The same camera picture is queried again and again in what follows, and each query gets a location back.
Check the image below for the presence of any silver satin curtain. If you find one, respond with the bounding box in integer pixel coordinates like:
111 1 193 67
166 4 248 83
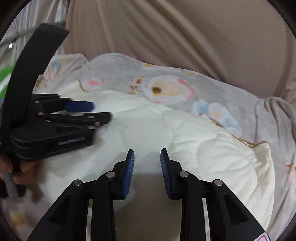
1 1 69 69

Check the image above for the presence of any grey floral blanket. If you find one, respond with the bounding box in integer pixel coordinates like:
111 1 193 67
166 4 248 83
2 54 295 240

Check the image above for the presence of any person's left hand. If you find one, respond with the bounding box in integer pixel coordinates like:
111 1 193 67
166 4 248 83
1 156 43 186

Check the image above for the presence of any beige curtain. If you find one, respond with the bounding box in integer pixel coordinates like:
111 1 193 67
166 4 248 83
66 1 295 104

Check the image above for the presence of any cream quilted jacket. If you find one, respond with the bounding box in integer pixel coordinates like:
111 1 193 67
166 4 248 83
38 89 275 230

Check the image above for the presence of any green pillow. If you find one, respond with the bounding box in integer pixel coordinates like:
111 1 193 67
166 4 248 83
0 63 16 98

